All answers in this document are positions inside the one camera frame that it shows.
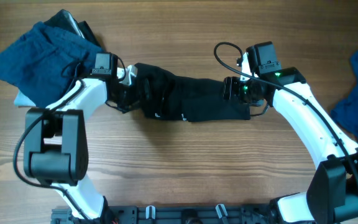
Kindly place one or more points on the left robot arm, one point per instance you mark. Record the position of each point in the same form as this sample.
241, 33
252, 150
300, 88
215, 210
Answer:
55, 146

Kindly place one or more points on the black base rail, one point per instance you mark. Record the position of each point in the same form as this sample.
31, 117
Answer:
244, 214

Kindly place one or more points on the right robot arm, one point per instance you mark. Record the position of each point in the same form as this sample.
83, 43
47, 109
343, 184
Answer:
332, 196

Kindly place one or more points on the black t-shirt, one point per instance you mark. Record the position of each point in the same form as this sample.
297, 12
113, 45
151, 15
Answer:
165, 96

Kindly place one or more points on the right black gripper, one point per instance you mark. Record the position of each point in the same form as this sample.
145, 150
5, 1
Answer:
230, 86

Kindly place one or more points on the folded dark blue garment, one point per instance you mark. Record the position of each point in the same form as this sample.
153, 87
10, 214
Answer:
43, 60

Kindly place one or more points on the left white rail clip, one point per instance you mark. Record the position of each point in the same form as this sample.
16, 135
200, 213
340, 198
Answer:
150, 212

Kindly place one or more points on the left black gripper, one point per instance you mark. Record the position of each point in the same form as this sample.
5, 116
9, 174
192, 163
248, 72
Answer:
136, 99

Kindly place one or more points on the right white rail clip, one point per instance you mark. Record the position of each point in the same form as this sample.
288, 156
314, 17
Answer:
222, 213

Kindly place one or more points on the white rail clip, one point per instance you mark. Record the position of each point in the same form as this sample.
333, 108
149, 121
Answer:
150, 212
222, 213

